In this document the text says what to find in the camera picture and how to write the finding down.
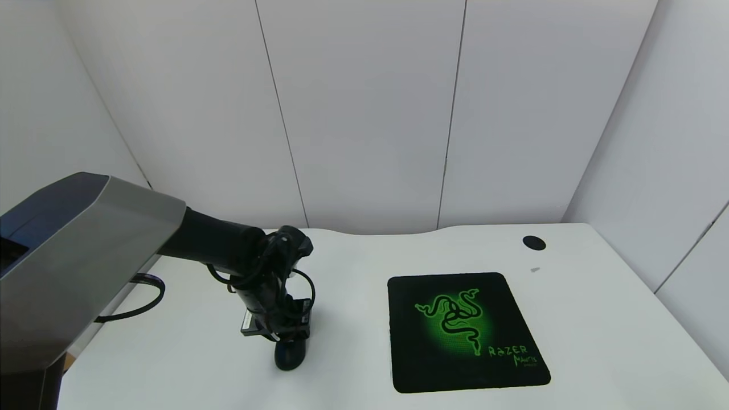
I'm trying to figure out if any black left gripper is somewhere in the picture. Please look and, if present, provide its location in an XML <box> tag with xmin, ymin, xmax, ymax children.
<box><xmin>234</xmin><ymin>279</ymin><xmax>312</xmax><ymax>371</ymax></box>

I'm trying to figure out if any black computer mouse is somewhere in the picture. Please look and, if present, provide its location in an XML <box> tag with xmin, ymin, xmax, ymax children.
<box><xmin>275</xmin><ymin>337</ymin><xmax>307</xmax><ymax>372</ymax></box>

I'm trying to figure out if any black green snake mouse pad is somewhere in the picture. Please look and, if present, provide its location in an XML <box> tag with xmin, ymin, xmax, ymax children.
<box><xmin>387</xmin><ymin>272</ymin><xmax>551</xmax><ymax>394</ymax></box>

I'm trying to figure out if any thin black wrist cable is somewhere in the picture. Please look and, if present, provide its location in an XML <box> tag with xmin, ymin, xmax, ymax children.
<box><xmin>206</xmin><ymin>231</ymin><xmax>317</xmax><ymax>321</ymax></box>

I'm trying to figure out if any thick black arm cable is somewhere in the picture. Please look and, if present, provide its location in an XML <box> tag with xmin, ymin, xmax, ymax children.
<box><xmin>93</xmin><ymin>273</ymin><xmax>166</xmax><ymax>324</ymax></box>

